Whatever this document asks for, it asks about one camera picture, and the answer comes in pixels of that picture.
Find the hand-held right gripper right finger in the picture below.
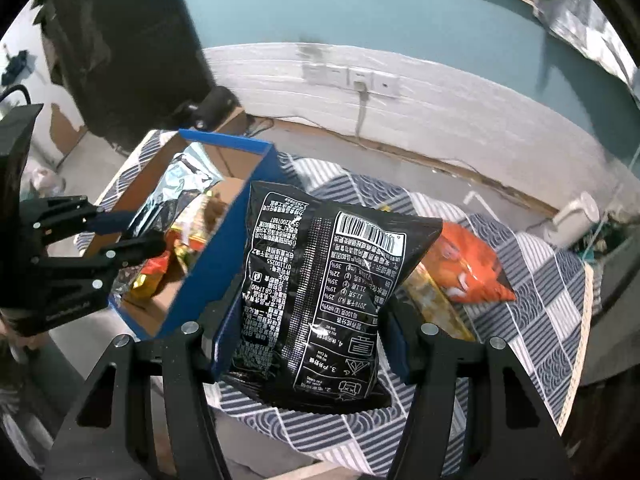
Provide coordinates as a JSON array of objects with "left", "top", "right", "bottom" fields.
[{"left": 382, "top": 295, "right": 571, "bottom": 480}]

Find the grey plug with cable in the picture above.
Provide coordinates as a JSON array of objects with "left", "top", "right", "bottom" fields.
[{"left": 353, "top": 82, "right": 372, "bottom": 137}]

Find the large black snack bag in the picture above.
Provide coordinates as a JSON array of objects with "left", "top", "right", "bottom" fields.
[{"left": 222, "top": 180, "right": 443, "bottom": 413}]

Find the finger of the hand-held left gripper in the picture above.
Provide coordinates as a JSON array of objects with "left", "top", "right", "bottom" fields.
[
  {"left": 34, "top": 233, "right": 169, "bottom": 295},
  {"left": 20, "top": 194, "right": 134, "bottom": 250}
]

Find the brown cardboard piece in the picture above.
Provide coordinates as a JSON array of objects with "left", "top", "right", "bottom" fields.
[{"left": 212, "top": 107, "right": 249, "bottom": 137}]

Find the silver foil snack packet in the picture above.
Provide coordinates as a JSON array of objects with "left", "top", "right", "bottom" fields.
[{"left": 120, "top": 152, "right": 226, "bottom": 261}]

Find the long yellow snack packet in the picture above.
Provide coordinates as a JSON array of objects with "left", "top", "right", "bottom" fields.
[{"left": 131, "top": 260, "right": 171, "bottom": 298}]

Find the cardboard box with blue tape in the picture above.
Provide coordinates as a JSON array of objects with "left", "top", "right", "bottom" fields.
[{"left": 82, "top": 129, "right": 278, "bottom": 341}]

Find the white plastic bag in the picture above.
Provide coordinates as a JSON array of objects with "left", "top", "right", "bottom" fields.
[{"left": 25, "top": 165, "right": 67, "bottom": 202}]

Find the navy and white patterned tablecloth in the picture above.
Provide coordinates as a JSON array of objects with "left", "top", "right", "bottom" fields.
[{"left": 95, "top": 130, "right": 596, "bottom": 466}]

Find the thin black cable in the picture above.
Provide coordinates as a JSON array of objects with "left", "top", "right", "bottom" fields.
[{"left": 250, "top": 114, "right": 361, "bottom": 139}]

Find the silver foil sheet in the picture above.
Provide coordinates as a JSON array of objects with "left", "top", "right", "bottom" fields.
[{"left": 532, "top": 0, "right": 640, "bottom": 86}]

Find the red-orange snack bag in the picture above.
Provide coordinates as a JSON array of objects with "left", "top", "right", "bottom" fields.
[{"left": 417, "top": 220, "right": 516, "bottom": 306}]

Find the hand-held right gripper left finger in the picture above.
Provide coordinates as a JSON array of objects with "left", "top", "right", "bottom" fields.
[{"left": 42, "top": 272, "right": 246, "bottom": 480}]

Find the flat yellow snack packet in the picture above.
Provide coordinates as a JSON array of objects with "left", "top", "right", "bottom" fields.
[{"left": 400, "top": 262, "right": 476, "bottom": 343}]

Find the orange and green snack packet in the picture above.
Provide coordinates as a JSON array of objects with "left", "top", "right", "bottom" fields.
[{"left": 172, "top": 230, "right": 206, "bottom": 276}]

